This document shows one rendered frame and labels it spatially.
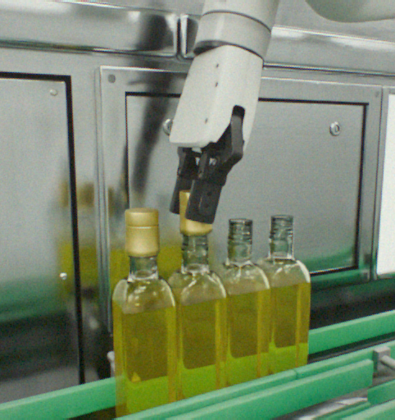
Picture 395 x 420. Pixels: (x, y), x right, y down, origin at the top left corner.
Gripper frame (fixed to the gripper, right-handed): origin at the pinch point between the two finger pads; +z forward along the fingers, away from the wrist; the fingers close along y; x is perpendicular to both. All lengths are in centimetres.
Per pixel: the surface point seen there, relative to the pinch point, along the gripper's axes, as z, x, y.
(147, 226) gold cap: 3.5, -5.0, 1.4
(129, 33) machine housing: -17.8, -7.7, -12.9
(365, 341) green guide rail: 15.4, 35.7, -4.3
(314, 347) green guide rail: 16.7, 25.3, -3.8
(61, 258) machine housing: 11.9, -9.2, -16.1
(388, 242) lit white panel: 0.2, 45.7, -13.3
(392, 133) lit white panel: -18.2, 39.8, -13.2
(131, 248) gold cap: 6.1, -5.8, 0.7
